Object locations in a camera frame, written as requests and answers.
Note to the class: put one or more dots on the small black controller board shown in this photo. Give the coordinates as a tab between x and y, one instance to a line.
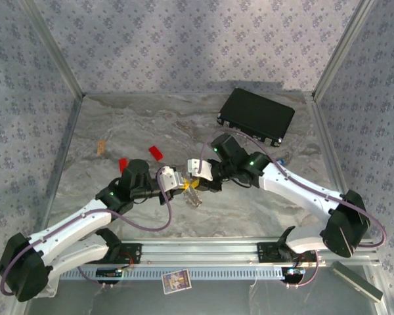
108	273
293	273

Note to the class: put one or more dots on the small wooden block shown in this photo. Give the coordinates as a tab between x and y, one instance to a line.
101	147

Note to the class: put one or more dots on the aluminium mounting rail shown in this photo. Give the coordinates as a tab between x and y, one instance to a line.
200	251

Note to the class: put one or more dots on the printed picture card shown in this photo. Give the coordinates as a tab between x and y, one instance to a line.
176	281

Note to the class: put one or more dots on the clear plastic bag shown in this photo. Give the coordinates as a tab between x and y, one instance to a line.
192	198

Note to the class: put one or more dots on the grey metal bar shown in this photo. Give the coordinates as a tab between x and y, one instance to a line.
354	280

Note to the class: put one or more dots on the red toy brick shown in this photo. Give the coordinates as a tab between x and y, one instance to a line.
122	164
156	153

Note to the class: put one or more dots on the blue headed key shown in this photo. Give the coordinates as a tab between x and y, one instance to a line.
281	161

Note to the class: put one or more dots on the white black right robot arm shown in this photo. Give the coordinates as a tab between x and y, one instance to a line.
298	193

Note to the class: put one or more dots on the aluminium frame side bar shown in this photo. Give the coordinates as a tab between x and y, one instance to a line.
328	144
64	154

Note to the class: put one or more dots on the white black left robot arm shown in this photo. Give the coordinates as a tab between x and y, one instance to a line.
72	226

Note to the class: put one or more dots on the black hard case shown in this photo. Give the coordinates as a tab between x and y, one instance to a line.
256	113

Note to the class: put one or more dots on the aluminium frame post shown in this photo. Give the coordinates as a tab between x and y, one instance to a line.
54	49
343	49

